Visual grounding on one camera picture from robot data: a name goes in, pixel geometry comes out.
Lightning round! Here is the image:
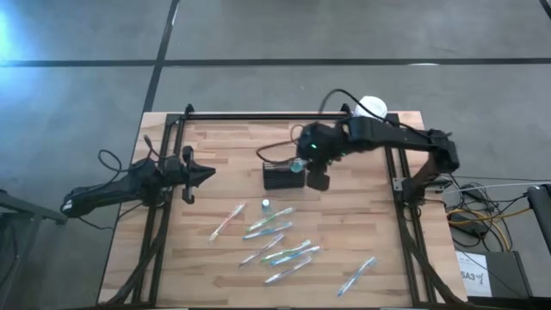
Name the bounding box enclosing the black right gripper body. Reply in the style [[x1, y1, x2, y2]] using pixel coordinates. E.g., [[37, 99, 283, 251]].
[[296, 122, 344, 192]]

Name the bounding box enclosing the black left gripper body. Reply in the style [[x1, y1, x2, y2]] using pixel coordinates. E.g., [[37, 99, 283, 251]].
[[165, 145, 196, 204]]

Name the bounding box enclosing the blue packaged toothbrush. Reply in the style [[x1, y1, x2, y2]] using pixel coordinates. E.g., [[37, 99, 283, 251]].
[[269, 245, 322, 267], [241, 220, 294, 241], [336, 256, 379, 298]]

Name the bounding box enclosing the wipes canister with white lid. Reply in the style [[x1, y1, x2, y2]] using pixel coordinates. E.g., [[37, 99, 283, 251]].
[[352, 95, 388, 121]]

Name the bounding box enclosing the black metal stand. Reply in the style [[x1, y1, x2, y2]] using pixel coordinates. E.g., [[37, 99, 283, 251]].
[[0, 189, 70, 310]]

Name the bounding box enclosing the black power adapter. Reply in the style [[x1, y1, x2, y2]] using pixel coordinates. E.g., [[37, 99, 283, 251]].
[[449, 213, 490, 238]]

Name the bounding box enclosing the white paper sheet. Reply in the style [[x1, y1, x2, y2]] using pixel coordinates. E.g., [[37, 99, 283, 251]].
[[455, 251, 493, 298]]

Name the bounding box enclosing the black flat box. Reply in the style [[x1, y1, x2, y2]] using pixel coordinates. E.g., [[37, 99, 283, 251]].
[[467, 251, 535, 301]]

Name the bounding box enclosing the black wire basket holder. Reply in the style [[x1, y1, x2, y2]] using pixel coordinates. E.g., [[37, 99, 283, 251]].
[[262, 161, 306, 190]]

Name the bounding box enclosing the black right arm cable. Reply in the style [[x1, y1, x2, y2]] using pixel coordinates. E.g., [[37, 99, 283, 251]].
[[318, 88, 359, 115]]

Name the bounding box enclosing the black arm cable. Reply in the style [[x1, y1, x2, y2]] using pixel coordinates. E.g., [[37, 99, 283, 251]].
[[97, 148, 130, 176], [318, 88, 359, 115]]

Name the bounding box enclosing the black metal table frame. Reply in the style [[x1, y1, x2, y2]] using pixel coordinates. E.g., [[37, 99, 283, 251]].
[[105, 102, 468, 307]]

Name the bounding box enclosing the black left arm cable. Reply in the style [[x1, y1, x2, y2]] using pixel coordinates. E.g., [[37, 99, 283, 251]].
[[97, 148, 130, 176]]

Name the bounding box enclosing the white cable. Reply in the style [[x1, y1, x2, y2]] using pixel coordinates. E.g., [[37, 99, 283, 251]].
[[441, 180, 551, 195]]

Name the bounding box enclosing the yellow cable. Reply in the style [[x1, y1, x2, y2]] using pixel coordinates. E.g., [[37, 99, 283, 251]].
[[446, 207, 531, 253]]

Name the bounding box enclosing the black cylindrical post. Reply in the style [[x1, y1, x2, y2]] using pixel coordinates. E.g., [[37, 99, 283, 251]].
[[527, 183, 551, 255]]

